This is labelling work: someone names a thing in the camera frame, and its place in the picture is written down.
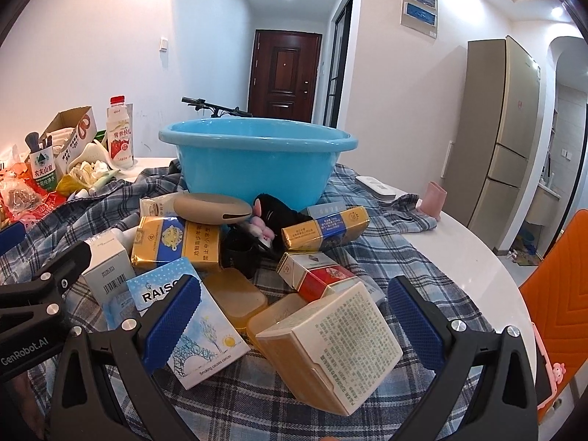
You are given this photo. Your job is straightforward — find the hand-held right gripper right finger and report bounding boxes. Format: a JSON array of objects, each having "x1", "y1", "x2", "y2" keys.
[{"x1": 387, "y1": 276, "x2": 538, "y2": 441}]

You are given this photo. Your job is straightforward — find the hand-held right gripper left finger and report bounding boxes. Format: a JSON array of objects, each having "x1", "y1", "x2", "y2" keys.
[{"x1": 48, "y1": 273, "x2": 203, "y2": 441}]

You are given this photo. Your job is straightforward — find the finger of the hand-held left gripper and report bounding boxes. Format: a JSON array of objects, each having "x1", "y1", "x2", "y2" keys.
[
  {"x1": 0, "y1": 240, "x2": 93, "y2": 320},
  {"x1": 0, "y1": 220, "x2": 27, "y2": 256}
]

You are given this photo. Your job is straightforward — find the light blue white cigarette pack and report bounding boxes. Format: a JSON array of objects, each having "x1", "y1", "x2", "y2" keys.
[{"x1": 126, "y1": 257, "x2": 251, "y2": 389}]

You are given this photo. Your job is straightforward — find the white barcode box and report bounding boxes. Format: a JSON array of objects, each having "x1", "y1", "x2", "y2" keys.
[{"x1": 82, "y1": 229, "x2": 137, "y2": 305}]

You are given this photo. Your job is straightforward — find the large gold blue cigarette pack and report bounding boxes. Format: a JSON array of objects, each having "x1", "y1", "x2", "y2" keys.
[{"x1": 131, "y1": 216, "x2": 223, "y2": 273}]

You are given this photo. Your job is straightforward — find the beige cigarette box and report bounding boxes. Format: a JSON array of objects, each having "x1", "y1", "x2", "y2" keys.
[{"x1": 247, "y1": 281, "x2": 404, "y2": 416}]

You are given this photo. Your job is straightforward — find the light blue plastic basin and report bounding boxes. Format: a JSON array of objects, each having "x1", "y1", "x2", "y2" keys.
[{"x1": 158, "y1": 118, "x2": 358, "y2": 214}]

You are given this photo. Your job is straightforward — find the pile of red snack packets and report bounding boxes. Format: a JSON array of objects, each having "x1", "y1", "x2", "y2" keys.
[{"x1": 0, "y1": 147, "x2": 67, "y2": 228}]

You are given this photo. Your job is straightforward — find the light blue plastic packet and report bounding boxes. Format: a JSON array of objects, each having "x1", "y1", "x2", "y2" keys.
[{"x1": 105, "y1": 290, "x2": 141, "y2": 331}]

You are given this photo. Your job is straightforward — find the yellow packet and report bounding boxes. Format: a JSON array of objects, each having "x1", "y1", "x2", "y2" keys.
[{"x1": 55, "y1": 175, "x2": 86, "y2": 196}]

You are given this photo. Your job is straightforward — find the pale green tube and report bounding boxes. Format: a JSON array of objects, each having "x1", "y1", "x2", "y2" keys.
[{"x1": 89, "y1": 170, "x2": 121, "y2": 190}]

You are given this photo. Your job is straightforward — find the crumpled white tissues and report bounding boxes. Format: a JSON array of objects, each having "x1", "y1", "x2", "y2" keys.
[{"x1": 69, "y1": 158, "x2": 108, "y2": 189}]

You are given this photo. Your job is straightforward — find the red white cigarette pack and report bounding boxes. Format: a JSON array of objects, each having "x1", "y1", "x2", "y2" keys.
[{"x1": 276, "y1": 250, "x2": 356, "y2": 303}]

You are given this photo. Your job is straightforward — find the white beige packet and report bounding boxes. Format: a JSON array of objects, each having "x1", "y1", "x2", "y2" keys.
[{"x1": 139, "y1": 194, "x2": 182, "y2": 219}]

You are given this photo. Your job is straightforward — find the tan round hand warmer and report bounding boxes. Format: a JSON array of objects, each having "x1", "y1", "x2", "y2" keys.
[{"x1": 176, "y1": 193, "x2": 252, "y2": 224}]

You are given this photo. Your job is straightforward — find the blue grey plaid cloth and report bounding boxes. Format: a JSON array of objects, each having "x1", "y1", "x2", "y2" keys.
[{"x1": 0, "y1": 158, "x2": 520, "y2": 441}]

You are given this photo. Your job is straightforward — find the white plastic bowl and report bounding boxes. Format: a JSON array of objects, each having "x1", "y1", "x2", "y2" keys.
[{"x1": 67, "y1": 142, "x2": 115, "y2": 180}]

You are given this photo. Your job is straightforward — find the pink cup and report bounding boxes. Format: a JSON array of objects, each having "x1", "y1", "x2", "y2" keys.
[{"x1": 416, "y1": 181, "x2": 447, "y2": 221}]

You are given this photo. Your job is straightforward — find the open cardboard box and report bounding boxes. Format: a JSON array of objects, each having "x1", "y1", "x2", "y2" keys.
[{"x1": 25, "y1": 105, "x2": 98, "y2": 173}]

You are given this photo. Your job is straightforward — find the small gold blue cigarette pack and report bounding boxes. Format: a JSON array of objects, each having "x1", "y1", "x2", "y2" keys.
[{"x1": 281, "y1": 206, "x2": 371, "y2": 252}]

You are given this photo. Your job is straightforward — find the white remote control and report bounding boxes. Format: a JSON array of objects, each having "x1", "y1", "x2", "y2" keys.
[{"x1": 355, "y1": 175, "x2": 398, "y2": 202}]

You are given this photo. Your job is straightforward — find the pink phone case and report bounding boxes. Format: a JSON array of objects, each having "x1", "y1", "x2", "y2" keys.
[{"x1": 530, "y1": 322, "x2": 568, "y2": 426}]

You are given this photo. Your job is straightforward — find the white milk bottle red cap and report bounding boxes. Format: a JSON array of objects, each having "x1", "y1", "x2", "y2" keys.
[{"x1": 105, "y1": 96, "x2": 135, "y2": 169}]

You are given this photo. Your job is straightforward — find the black plush cat toy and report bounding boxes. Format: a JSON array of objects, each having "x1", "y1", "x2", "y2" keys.
[{"x1": 252, "y1": 193, "x2": 322, "y2": 251}]

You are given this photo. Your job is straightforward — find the orange quilted chair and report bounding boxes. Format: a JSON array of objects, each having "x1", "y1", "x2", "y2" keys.
[{"x1": 519, "y1": 209, "x2": 588, "y2": 423}]

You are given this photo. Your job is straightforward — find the bathroom vanity cabinet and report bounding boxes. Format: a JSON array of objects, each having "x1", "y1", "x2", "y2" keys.
[{"x1": 528, "y1": 181, "x2": 562, "y2": 228}]

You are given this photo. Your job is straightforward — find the beige refrigerator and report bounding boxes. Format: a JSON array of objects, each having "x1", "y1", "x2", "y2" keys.
[{"x1": 452, "y1": 35, "x2": 543, "y2": 251}]

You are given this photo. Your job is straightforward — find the dark brown entrance door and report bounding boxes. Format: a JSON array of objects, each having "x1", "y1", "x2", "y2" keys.
[{"x1": 248, "y1": 29, "x2": 323, "y2": 124}]

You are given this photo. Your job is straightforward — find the black framed glass door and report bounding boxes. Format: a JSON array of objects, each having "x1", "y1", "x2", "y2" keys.
[{"x1": 324, "y1": 0, "x2": 355, "y2": 127}]

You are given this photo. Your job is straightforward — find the grey wall electrical panel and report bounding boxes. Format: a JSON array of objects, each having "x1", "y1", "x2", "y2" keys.
[{"x1": 401, "y1": 0, "x2": 438, "y2": 37}]

